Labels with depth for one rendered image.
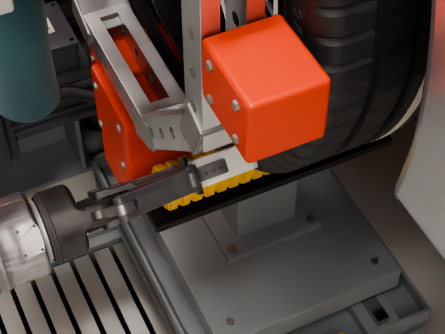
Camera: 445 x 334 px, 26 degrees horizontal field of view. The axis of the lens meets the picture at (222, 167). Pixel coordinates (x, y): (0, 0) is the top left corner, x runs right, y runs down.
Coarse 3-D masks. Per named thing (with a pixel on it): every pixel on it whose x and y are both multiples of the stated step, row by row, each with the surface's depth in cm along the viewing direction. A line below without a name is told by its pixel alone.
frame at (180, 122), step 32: (96, 0) 121; (192, 0) 78; (256, 0) 79; (96, 32) 118; (128, 32) 119; (192, 32) 82; (160, 64) 115; (192, 64) 84; (128, 96) 112; (160, 96) 115; (192, 96) 87; (160, 128) 103; (192, 128) 90
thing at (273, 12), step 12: (156, 0) 121; (168, 0) 122; (180, 0) 122; (276, 0) 84; (156, 12) 121; (168, 12) 121; (180, 12) 121; (276, 12) 85; (168, 24) 120; (180, 24) 120; (168, 36) 119; (180, 36) 119; (180, 48) 118; (180, 60) 118
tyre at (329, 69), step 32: (288, 0) 81; (320, 0) 76; (352, 0) 76; (384, 0) 78; (416, 0) 80; (160, 32) 122; (320, 32) 78; (352, 32) 78; (384, 32) 80; (416, 32) 83; (320, 64) 81; (352, 64) 81; (384, 64) 83; (416, 64) 85; (352, 96) 84; (384, 96) 87; (352, 128) 92; (384, 128) 95; (288, 160) 95; (320, 160) 99
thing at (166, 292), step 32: (96, 160) 165; (128, 224) 159; (160, 256) 154; (160, 288) 148; (416, 288) 148; (192, 320) 147; (320, 320) 147; (352, 320) 147; (384, 320) 143; (416, 320) 146
